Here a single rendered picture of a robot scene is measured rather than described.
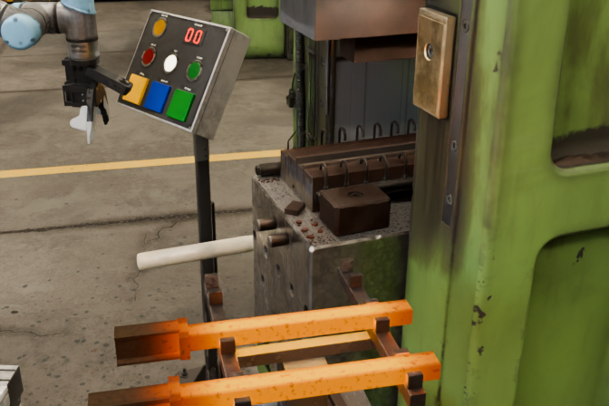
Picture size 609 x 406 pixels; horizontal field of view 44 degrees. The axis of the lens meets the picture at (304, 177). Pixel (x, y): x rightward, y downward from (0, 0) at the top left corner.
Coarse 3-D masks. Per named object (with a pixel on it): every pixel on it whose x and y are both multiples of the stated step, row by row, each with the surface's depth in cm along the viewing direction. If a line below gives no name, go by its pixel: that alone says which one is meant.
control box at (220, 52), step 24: (168, 24) 200; (192, 24) 194; (216, 24) 189; (144, 48) 204; (168, 48) 198; (192, 48) 192; (216, 48) 186; (240, 48) 189; (144, 72) 202; (168, 72) 195; (216, 72) 186; (120, 96) 206; (144, 96) 200; (216, 96) 188; (168, 120) 192; (192, 120) 186; (216, 120) 190
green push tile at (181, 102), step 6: (180, 90) 190; (174, 96) 191; (180, 96) 189; (186, 96) 188; (192, 96) 187; (174, 102) 190; (180, 102) 189; (186, 102) 188; (192, 102) 187; (174, 108) 190; (180, 108) 188; (186, 108) 187; (168, 114) 191; (174, 114) 189; (180, 114) 188; (186, 114) 187; (180, 120) 187; (186, 120) 187
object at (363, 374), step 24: (384, 360) 92; (408, 360) 92; (432, 360) 92; (168, 384) 87; (192, 384) 87; (216, 384) 87; (240, 384) 87; (264, 384) 87; (288, 384) 87; (312, 384) 88; (336, 384) 89; (360, 384) 90; (384, 384) 91
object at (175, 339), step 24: (312, 312) 102; (336, 312) 102; (360, 312) 102; (384, 312) 102; (408, 312) 102; (120, 336) 94; (144, 336) 95; (168, 336) 96; (192, 336) 96; (216, 336) 97; (240, 336) 98; (264, 336) 98; (288, 336) 99; (120, 360) 96; (144, 360) 96; (168, 360) 97
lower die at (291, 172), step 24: (336, 144) 172; (360, 144) 169; (384, 144) 170; (288, 168) 165; (312, 168) 156; (336, 168) 156; (360, 168) 156; (384, 168) 156; (408, 168) 158; (312, 192) 152; (408, 192) 161
